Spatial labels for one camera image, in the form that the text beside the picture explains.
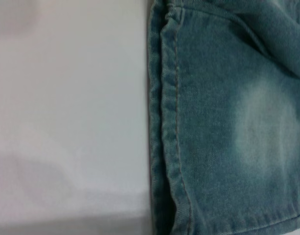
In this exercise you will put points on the blue denim shorts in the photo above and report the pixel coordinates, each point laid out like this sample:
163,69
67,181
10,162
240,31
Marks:
225,137

